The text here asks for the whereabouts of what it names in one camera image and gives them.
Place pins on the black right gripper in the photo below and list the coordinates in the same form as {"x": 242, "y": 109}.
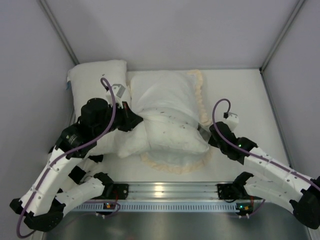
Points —
{"x": 214, "y": 141}

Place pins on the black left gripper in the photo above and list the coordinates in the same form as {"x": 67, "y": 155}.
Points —
{"x": 130, "y": 119}

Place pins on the grey pillowcase with cream frill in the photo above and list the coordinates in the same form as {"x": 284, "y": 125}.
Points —
{"x": 181, "y": 91}

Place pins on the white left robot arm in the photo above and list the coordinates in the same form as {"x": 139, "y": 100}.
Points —
{"x": 59, "y": 188}

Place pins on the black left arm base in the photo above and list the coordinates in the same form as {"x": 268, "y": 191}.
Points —
{"x": 119, "y": 191}

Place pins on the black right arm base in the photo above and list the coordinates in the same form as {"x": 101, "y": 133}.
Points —
{"x": 230, "y": 192}

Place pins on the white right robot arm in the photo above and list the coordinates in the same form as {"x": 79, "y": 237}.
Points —
{"x": 268, "y": 179}

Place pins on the bare white pillow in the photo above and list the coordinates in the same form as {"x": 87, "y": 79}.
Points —
{"x": 93, "y": 80}

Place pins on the black and white striped pillowcase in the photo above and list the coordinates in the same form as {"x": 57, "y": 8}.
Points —
{"x": 85, "y": 170}

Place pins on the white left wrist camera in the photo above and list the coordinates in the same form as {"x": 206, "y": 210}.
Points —
{"x": 119, "y": 92}

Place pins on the perforated grey cable duct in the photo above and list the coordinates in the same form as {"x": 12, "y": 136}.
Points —
{"x": 174, "y": 207}

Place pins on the aluminium mounting rail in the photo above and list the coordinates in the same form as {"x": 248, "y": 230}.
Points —
{"x": 154, "y": 191}

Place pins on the left aluminium frame post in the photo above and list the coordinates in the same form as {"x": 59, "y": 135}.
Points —
{"x": 58, "y": 30}

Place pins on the aluminium frame post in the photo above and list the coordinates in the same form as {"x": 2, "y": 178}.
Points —
{"x": 58, "y": 30}
{"x": 282, "y": 34}

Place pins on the right aluminium frame post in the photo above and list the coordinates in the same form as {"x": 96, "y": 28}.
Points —
{"x": 282, "y": 34}

